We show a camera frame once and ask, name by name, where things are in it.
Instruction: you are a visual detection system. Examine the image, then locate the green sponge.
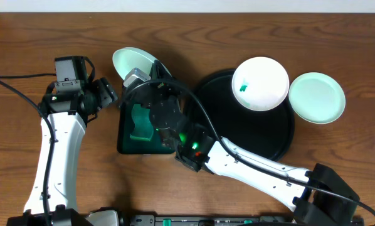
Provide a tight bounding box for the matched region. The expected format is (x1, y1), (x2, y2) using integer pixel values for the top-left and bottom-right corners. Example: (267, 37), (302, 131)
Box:
(130, 104), (154, 142)

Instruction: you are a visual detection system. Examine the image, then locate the mint plate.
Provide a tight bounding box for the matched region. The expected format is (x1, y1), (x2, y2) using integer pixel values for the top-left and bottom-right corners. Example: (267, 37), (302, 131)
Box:
(288, 72), (346, 124)
(112, 47), (157, 82)

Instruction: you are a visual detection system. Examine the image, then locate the mint plate front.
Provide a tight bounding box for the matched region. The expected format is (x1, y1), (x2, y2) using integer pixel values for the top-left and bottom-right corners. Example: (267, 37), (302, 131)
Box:
(112, 47), (157, 82)

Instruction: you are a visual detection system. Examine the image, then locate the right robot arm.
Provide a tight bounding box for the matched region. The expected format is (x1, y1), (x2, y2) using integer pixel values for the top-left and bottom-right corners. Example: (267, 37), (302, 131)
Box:
(116, 60), (359, 225)

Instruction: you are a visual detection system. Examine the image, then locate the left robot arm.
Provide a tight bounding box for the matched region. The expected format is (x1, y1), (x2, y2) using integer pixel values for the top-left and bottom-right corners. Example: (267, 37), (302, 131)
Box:
(7, 78), (120, 225)

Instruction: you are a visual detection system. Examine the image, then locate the black rectangular tray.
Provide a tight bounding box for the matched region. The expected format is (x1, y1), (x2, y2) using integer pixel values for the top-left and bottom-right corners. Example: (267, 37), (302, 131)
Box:
(117, 104), (174, 154)

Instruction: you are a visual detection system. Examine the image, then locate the black round tray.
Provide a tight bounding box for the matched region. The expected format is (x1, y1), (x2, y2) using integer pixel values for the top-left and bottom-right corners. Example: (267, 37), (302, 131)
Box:
(194, 69), (295, 161)

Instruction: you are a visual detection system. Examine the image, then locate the white plate with green stain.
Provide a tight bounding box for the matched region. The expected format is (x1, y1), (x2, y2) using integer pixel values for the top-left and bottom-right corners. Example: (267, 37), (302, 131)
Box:
(231, 56), (290, 112)

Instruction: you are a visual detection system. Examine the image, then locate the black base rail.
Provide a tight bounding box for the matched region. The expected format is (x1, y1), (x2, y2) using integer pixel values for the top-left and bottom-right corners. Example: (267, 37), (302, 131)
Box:
(87, 205), (364, 226)

